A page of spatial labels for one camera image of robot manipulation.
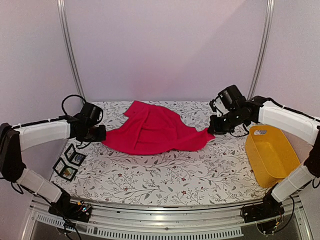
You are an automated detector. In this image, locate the aluminium frame post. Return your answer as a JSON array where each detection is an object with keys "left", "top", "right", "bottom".
[
  {"left": 56, "top": 0, "right": 86, "bottom": 99},
  {"left": 247, "top": 0, "right": 275, "bottom": 99}
]

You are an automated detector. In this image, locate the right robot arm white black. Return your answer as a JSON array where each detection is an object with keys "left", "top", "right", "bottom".
[{"left": 208, "top": 94, "right": 320, "bottom": 218}]

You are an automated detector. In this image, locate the floral patterned table mat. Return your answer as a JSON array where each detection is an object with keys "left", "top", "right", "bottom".
[{"left": 49, "top": 100, "right": 266, "bottom": 207}]

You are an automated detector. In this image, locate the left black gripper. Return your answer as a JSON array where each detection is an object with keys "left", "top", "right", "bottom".
[{"left": 81, "top": 124, "right": 107, "bottom": 143}]

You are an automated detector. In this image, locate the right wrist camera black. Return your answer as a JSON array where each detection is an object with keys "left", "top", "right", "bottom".
[{"left": 209, "top": 84, "right": 247, "bottom": 117}]

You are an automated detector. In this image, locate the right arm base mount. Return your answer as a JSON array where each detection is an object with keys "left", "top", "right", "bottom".
[{"left": 240, "top": 200, "right": 285, "bottom": 223}]

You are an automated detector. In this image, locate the right aluminium frame post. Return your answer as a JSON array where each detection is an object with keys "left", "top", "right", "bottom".
[{"left": 247, "top": 0, "right": 275, "bottom": 99}]

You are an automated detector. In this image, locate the brooch box with blue brooch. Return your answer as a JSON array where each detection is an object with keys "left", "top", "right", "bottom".
[{"left": 64, "top": 143, "right": 87, "bottom": 167}]

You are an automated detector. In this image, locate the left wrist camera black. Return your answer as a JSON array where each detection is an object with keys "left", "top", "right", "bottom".
[{"left": 80, "top": 102, "right": 104, "bottom": 126}]

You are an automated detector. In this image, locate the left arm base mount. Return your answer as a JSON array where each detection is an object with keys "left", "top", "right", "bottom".
[{"left": 48, "top": 200, "right": 92, "bottom": 223}]

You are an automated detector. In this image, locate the left aluminium frame post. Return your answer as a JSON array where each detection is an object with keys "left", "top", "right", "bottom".
[{"left": 56, "top": 0, "right": 86, "bottom": 99}]

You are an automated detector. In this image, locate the left black looped cable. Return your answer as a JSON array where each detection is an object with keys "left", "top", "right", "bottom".
[{"left": 60, "top": 93, "right": 87, "bottom": 118}]

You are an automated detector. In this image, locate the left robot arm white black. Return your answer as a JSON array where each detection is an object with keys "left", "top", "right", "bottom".
[{"left": 0, "top": 117, "right": 106, "bottom": 217}]

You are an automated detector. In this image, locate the brooch box with orange brooch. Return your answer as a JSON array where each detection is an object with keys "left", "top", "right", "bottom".
[{"left": 52, "top": 157, "right": 78, "bottom": 182}]

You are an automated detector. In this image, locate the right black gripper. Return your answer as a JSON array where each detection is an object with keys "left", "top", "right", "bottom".
[{"left": 207, "top": 108, "right": 248, "bottom": 136}]

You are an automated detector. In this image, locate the yellow plastic basket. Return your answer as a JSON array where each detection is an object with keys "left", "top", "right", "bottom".
[{"left": 245, "top": 125, "right": 300, "bottom": 188}]

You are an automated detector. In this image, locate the red polo shirt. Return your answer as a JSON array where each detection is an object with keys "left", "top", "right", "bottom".
[{"left": 102, "top": 100, "right": 215, "bottom": 155}]

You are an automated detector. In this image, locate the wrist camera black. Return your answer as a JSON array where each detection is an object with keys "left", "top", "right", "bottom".
[
  {"left": 80, "top": 102, "right": 104, "bottom": 126},
  {"left": 209, "top": 84, "right": 247, "bottom": 117}
]

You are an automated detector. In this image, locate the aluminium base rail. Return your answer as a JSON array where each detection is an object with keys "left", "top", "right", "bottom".
[{"left": 21, "top": 195, "right": 315, "bottom": 240}]

